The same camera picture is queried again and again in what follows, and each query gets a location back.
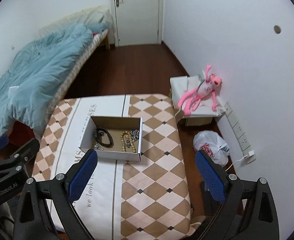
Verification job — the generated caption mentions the white charger plug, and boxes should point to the white charger plug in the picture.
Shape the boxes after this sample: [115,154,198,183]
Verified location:
[226,150,254,171]

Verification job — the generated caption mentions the small silver jewelry piece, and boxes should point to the small silver jewelry piece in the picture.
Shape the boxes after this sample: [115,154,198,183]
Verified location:
[93,143,103,151]

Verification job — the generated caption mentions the pink panther plush toy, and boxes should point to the pink panther plush toy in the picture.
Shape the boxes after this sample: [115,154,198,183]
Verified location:
[177,65,222,115]

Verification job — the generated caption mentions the striped pillow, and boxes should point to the striped pillow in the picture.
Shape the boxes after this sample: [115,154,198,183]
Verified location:
[79,5,113,27]

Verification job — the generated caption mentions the bed mattress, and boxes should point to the bed mattress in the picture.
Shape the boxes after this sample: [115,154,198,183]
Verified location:
[45,29,109,123]

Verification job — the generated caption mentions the white cardboard jewelry box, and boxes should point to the white cardboard jewelry box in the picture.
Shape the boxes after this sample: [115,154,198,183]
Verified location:
[78,116,143,162]

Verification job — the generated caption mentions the wooden bead bracelet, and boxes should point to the wooden bead bracelet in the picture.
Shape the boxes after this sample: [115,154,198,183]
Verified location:
[119,130,138,153]

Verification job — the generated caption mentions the white covered side box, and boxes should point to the white covered side box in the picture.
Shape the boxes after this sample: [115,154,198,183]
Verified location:
[170,74,225,126]

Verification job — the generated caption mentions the diamond pattern tablecloth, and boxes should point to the diamond pattern tablecloth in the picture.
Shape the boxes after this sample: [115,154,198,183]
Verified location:
[32,94,195,239]

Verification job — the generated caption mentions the silver chain necklace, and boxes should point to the silver chain necklace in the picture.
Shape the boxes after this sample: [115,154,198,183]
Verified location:
[129,128,140,142]

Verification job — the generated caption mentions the blue duvet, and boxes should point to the blue duvet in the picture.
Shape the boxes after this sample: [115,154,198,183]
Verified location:
[0,22,108,137]

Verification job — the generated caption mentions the white power strip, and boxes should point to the white power strip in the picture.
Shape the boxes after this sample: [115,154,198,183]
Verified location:
[224,102,256,164]

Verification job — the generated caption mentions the white plastic bag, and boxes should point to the white plastic bag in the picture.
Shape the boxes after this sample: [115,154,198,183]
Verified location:
[193,131,229,167]

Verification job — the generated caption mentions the black bracelet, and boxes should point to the black bracelet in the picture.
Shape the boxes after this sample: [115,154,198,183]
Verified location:
[94,127,114,147]

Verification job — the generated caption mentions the white door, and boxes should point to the white door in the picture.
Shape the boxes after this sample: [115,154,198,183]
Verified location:
[110,0,164,47]

